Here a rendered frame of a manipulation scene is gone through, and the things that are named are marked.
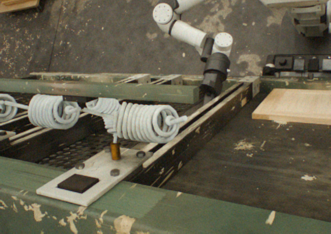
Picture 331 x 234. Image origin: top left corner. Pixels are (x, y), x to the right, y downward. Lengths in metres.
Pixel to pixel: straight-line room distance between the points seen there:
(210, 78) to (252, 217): 0.79
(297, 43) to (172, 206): 2.05
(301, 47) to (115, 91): 2.02
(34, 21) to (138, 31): 1.42
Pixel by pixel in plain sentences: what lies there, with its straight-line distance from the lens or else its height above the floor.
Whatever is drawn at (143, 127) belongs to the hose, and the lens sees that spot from 0.53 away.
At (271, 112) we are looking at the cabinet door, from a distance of 1.18.
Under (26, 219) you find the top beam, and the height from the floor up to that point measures 1.94.
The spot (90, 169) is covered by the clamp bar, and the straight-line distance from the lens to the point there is 0.59.
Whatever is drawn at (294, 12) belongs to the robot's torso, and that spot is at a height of 0.84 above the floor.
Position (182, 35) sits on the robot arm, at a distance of 1.31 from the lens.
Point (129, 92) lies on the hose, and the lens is 0.47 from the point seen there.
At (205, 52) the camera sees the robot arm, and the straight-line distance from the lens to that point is 1.27.
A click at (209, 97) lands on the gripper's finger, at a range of 1.18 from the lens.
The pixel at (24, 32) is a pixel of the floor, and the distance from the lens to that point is 4.19.
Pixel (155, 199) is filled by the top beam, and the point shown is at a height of 1.91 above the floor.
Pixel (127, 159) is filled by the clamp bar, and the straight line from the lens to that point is 0.61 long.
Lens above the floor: 2.35
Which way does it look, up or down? 60 degrees down
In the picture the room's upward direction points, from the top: 58 degrees counter-clockwise
